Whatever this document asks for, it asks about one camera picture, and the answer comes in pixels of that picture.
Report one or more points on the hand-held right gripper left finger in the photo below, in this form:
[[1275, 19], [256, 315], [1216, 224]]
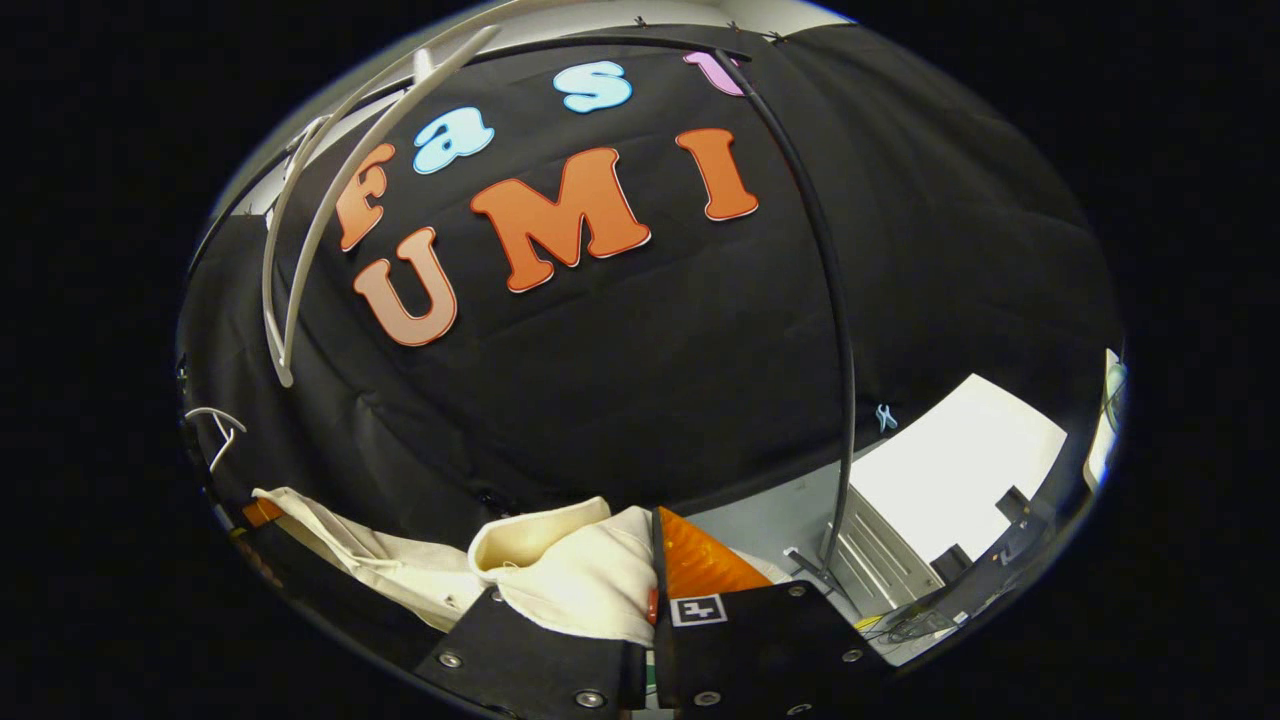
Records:
[[520, 660]]

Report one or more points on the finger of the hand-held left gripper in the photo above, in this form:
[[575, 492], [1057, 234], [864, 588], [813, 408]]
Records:
[[262, 513]]

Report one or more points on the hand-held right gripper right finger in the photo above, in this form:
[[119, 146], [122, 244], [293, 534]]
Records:
[[760, 650]]

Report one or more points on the cream collared shirt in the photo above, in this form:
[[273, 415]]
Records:
[[580, 580]]

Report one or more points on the white plastic hanger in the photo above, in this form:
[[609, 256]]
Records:
[[232, 420], [284, 365]]

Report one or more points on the grey ribbed metal panel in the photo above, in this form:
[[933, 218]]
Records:
[[880, 565]]

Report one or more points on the white flat board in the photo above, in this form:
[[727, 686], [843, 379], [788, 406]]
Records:
[[950, 470]]

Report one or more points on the small blue clip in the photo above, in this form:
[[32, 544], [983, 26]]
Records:
[[886, 417]]

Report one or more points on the black backdrop cloth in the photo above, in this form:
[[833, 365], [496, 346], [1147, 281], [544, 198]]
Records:
[[650, 380]]

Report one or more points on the white rounded object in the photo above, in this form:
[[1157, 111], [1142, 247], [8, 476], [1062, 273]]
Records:
[[1110, 400]]

